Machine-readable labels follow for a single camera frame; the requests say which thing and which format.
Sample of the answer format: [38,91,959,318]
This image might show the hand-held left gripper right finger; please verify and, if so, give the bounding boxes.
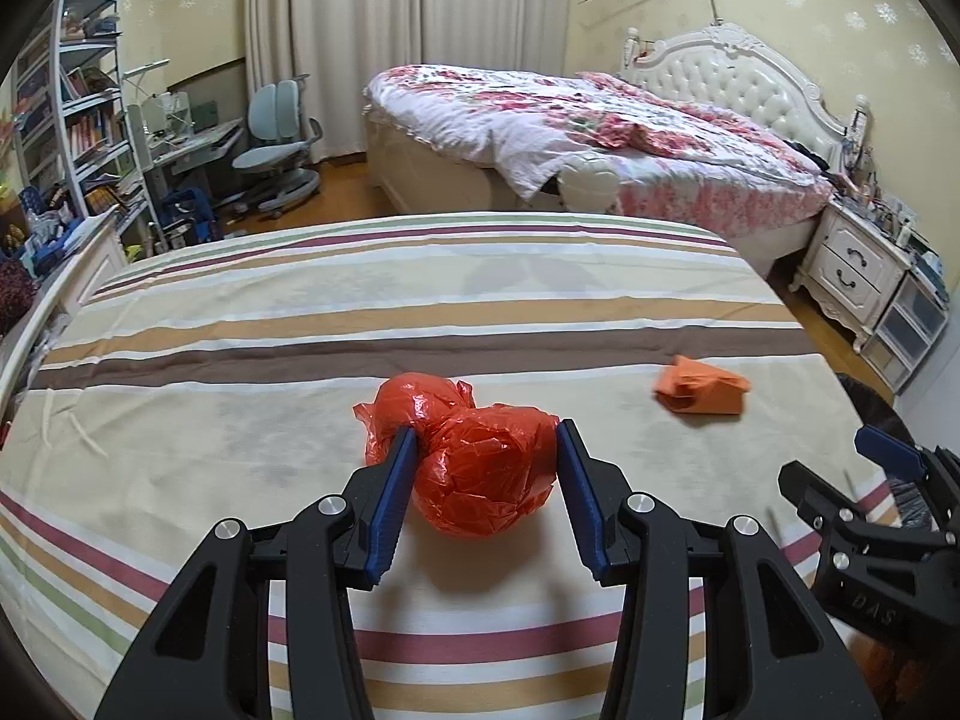
[556,418,884,720]

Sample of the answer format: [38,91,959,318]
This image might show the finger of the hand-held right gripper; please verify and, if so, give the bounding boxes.
[778,461,871,541]
[855,426,960,511]

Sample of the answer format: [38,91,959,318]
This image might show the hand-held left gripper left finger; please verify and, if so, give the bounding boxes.
[94,426,419,720]

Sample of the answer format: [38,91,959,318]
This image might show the orange plastic bag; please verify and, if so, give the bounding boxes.
[354,371,562,539]

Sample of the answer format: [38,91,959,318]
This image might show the clear plastic drawer unit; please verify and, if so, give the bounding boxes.
[862,270,950,391]

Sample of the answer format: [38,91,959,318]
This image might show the orange paper box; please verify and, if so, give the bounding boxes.
[651,355,752,417]

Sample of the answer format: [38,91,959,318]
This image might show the white carved nightstand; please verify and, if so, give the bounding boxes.
[791,202,916,350]

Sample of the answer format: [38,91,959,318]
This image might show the striped sheet bed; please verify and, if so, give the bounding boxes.
[0,211,901,720]

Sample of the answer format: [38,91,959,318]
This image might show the clutter of small bottles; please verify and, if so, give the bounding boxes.
[840,150,938,241]

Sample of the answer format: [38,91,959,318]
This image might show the floral duvet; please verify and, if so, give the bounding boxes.
[364,64,837,222]

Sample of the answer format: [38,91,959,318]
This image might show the white tufted headboard bed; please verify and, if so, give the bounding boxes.
[364,22,863,278]

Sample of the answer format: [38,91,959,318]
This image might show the grey study desk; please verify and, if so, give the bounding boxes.
[146,120,248,188]

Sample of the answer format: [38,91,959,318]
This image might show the light blue desk chair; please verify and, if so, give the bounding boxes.
[229,75,323,218]

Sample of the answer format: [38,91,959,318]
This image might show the white bookshelf with books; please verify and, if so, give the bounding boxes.
[7,0,151,241]

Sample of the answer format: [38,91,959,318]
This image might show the cream curtains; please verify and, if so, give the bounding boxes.
[244,0,575,166]

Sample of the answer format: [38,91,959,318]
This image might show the white desk lamp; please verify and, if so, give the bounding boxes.
[124,58,173,98]

